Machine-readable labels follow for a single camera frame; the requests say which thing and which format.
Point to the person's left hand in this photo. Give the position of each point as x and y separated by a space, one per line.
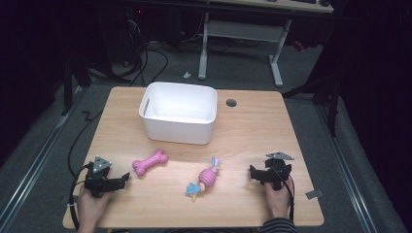
92 207

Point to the person's right hand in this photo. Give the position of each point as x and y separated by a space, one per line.
278 200

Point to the white-framed wooden desk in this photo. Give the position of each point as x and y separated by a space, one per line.
243 30

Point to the metal floor rail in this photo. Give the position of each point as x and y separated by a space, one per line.
346 168
35 161

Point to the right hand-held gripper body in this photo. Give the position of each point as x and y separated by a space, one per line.
278 171

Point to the small red object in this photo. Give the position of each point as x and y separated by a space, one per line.
298 45

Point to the black metal stand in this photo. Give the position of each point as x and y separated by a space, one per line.
324 93
69 84

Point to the pink and blue doll toy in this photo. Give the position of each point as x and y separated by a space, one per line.
204 178

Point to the white plastic storage bin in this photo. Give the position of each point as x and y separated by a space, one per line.
178 111

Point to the pink bone toy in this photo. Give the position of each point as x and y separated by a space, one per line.
150 162

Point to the grey table grommet hole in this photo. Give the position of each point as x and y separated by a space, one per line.
231 103

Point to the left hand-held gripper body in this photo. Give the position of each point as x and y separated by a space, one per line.
97 181

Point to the grey tape strip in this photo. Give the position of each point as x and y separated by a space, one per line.
65 198
314 194

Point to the white paper scrap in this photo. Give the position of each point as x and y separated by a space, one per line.
187 75

